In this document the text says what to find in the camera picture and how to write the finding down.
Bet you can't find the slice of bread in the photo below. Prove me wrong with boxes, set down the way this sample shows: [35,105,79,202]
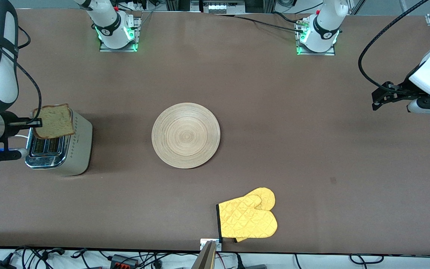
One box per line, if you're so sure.
[32,103,76,140]

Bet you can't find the round wooden plate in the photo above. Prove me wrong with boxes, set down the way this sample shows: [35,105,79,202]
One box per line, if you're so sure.
[152,102,221,170]

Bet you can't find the silver two-slot toaster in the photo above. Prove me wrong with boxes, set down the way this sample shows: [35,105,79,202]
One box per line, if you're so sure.
[25,105,93,177]

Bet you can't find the yellow quilted oven mitt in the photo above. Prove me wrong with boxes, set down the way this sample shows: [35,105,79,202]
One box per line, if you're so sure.
[216,194,278,240]
[234,187,276,243]

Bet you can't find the black box with orange connectors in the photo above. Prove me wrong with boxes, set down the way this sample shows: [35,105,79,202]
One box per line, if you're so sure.
[109,254,139,269]

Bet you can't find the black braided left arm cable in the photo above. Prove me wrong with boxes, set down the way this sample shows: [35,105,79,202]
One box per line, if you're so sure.
[358,0,430,94]

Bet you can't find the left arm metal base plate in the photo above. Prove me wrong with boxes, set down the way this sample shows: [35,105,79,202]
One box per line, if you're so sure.
[296,18,337,56]

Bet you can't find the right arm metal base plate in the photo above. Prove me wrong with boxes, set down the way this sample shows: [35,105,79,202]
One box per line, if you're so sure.
[99,16,140,52]

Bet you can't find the tangled black floor cables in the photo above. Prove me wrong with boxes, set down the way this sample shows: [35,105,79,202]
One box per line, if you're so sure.
[12,245,68,269]

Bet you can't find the long black cable on table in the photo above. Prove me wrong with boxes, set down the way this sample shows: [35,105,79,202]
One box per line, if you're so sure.
[215,13,307,33]

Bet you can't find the black looped floor cable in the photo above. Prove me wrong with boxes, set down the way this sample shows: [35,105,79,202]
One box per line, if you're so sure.
[349,254,386,265]

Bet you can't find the aluminium frame with white device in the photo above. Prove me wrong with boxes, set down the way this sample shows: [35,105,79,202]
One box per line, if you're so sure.
[190,0,246,15]

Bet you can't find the wooden camera mount bar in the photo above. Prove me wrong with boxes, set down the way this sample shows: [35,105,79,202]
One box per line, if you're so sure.
[191,240,218,269]

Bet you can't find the white mount bracket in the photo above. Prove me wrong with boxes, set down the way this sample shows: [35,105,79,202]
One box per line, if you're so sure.
[200,238,222,251]

